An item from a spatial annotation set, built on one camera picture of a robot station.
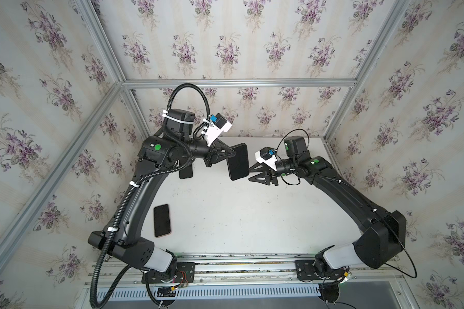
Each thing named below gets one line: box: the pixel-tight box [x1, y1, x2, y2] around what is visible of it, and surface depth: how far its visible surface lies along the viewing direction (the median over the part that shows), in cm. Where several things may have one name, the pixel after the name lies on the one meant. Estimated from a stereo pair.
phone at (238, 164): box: [226, 142, 250, 181], surface depth 63 cm
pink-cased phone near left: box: [153, 204, 171, 238], surface depth 89 cm
